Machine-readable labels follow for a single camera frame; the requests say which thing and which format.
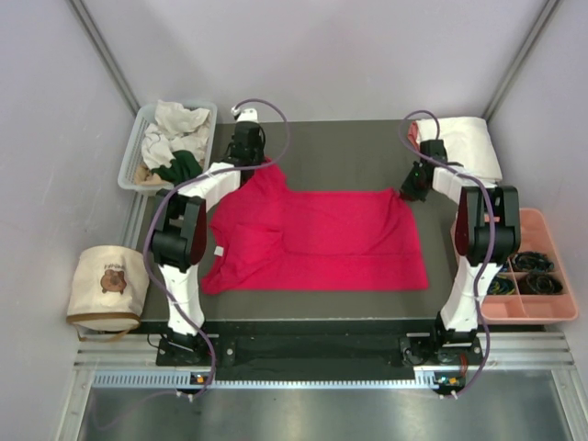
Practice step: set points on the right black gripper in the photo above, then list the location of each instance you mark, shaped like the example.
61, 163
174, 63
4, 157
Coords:
406, 188

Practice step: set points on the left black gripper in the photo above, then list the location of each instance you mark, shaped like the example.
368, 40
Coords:
260, 158

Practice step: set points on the red t-shirt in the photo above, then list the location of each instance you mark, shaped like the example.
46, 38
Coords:
274, 238

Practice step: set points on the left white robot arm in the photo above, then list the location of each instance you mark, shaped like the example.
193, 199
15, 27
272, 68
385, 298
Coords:
180, 235

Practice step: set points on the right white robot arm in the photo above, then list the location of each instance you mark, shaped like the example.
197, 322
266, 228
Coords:
487, 231

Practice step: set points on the folded pink t-shirt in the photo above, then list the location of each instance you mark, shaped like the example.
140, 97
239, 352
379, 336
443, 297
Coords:
413, 135

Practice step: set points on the dark green shirt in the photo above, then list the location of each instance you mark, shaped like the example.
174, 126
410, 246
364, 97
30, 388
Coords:
183, 167

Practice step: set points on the folded cream t-shirt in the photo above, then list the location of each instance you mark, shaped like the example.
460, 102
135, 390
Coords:
468, 143

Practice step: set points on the white plastic laundry basket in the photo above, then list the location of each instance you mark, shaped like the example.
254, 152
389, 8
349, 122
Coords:
132, 156

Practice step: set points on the cream crumpled shirt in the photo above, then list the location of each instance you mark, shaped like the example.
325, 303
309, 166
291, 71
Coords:
176, 120

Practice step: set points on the white printed crumpled shirt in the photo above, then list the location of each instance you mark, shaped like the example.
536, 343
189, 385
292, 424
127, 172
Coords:
159, 148

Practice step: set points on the tan shirt in basket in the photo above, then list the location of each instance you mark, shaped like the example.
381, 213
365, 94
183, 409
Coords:
144, 177

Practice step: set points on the dark rolled item back-right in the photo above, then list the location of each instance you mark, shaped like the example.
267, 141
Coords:
531, 261

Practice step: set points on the dark rolled item front-left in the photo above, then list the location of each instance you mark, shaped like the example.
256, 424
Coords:
501, 286

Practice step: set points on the dark rolled item front-right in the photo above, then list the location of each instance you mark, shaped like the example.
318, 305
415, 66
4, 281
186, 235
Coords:
540, 284

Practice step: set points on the cream fabric bear bag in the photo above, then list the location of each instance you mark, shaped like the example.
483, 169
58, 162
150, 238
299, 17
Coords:
108, 292

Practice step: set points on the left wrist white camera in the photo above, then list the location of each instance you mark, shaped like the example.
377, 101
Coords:
245, 114

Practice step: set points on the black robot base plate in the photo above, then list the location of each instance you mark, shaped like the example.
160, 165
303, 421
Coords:
315, 349

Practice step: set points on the grey slotted cable duct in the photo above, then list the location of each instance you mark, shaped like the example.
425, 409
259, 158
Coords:
187, 380

